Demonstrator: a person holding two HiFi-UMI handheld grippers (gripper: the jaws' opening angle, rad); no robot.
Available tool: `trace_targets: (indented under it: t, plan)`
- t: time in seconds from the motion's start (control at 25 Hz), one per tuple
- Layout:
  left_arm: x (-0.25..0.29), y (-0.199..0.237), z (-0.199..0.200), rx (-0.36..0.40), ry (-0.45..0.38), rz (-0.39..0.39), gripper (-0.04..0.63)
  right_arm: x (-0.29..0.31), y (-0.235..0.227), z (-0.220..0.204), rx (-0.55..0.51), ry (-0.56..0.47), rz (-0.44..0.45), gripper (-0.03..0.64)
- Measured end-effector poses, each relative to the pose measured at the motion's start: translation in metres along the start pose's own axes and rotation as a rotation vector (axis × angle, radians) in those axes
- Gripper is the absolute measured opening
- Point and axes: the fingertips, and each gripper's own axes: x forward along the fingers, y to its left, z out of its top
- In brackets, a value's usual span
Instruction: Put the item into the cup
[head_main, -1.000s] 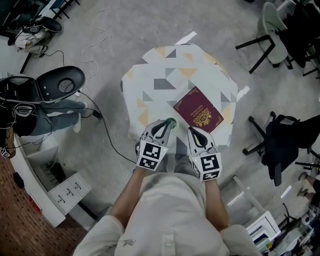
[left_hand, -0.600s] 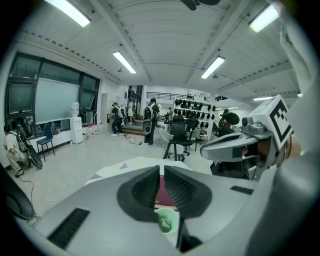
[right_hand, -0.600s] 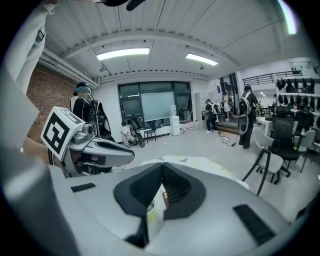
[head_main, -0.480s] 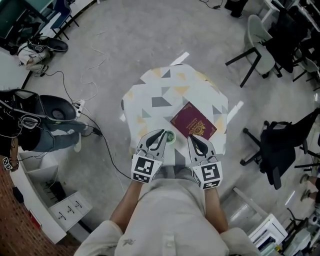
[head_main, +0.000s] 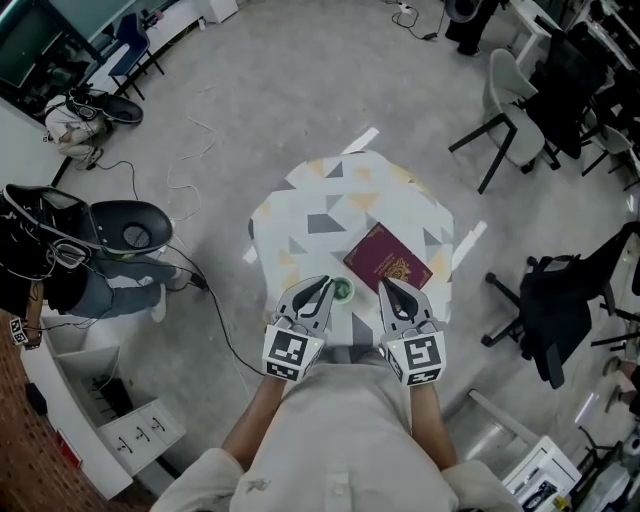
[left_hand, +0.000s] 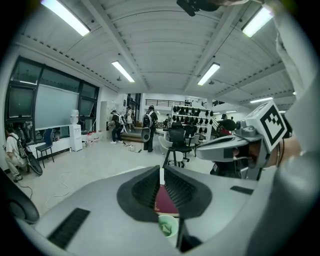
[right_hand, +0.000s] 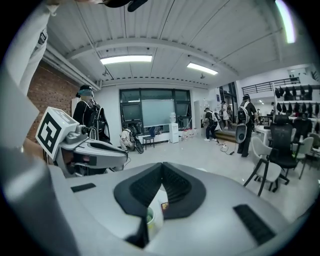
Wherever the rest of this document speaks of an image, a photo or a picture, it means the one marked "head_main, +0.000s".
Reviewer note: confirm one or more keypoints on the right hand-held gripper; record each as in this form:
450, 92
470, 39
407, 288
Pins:
417, 355

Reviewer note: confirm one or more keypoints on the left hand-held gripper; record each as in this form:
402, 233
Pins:
290, 350

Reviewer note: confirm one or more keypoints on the green paper cup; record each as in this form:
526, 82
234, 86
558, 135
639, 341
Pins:
347, 299

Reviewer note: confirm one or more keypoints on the person's left forearm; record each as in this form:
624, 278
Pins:
255, 425

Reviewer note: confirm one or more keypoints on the person's right forearm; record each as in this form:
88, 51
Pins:
430, 425

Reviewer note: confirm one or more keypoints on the maroon hardcover book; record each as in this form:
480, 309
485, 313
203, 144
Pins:
385, 252

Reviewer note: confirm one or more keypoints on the person's light shirt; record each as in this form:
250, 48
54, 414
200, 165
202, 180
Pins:
340, 440

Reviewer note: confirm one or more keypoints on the black office chair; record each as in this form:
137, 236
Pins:
570, 75
550, 300

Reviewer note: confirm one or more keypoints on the white table with black lines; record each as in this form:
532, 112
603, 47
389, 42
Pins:
540, 475

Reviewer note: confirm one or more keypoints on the grey chair with black legs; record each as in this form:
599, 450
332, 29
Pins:
617, 140
520, 135

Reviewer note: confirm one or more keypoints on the white drawer cabinet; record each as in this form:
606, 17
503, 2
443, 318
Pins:
75, 360

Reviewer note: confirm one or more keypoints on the red book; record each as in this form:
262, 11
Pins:
70, 450

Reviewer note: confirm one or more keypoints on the small black box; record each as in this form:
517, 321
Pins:
36, 398

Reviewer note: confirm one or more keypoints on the white desk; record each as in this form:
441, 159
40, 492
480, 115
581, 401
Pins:
532, 25

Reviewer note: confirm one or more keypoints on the blue chair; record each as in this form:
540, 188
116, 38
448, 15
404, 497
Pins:
135, 40

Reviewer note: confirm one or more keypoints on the black framed window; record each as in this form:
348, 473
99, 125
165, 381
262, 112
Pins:
35, 35

